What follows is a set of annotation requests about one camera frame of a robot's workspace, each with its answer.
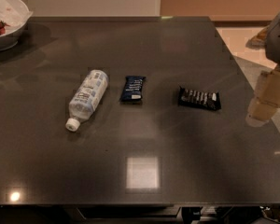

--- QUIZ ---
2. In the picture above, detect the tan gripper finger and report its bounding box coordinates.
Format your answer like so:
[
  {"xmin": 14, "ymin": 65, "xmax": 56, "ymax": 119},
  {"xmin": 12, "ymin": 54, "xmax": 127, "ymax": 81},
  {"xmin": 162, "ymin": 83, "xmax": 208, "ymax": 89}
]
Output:
[
  {"xmin": 246, "ymin": 97, "xmax": 277, "ymax": 122},
  {"xmin": 254, "ymin": 66, "xmax": 280, "ymax": 107}
]

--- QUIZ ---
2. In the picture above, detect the black rxbar chocolate wrapper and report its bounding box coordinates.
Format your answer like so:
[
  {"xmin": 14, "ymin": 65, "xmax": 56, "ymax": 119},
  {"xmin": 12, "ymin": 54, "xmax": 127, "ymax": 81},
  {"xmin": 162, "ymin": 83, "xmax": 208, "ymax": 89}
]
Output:
[{"xmin": 178, "ymin": 88, "xmax": 221, "ymax": 111}]

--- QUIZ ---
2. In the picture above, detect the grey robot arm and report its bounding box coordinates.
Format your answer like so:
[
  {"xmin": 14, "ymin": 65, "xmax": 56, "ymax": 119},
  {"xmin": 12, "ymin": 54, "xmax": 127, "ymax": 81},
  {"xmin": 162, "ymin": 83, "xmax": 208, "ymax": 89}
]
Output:
[{"xmin": 246, "ymin": 12, "xmax": 280, "ymax": 127}]

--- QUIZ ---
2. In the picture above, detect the blue rxbar blueberry wrapper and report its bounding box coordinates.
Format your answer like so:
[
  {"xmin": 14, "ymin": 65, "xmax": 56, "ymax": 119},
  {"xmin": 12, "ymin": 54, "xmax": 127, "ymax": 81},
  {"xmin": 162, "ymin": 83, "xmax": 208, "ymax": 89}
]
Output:
[{"xmin": 120, "ymin": 76, "xmax": 146, "ymax": 102}]

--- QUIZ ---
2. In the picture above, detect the clear plastic water bottle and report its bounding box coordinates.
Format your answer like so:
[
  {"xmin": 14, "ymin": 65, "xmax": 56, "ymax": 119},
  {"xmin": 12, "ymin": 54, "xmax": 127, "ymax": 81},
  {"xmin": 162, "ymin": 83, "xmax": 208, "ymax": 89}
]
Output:
[{"xmin": 65, "ymin": 70, "xmax": 108, "ymax": 132}]

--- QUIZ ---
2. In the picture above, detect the white napkin in bowl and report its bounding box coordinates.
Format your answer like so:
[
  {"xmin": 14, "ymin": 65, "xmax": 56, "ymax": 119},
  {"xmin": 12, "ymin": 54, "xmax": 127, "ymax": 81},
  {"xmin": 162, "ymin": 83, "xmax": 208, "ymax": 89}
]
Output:
[{"xmin": 0, "ymin": 0, "xmax": 33, "ymax": 27}]

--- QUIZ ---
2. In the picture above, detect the white bowl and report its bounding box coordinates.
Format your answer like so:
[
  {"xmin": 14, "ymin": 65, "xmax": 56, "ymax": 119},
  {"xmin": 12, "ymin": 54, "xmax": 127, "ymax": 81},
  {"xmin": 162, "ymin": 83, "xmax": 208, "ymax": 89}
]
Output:
[{"xmin": 0, "ymin": 0, "xmax": 32, "ymax": 52}]

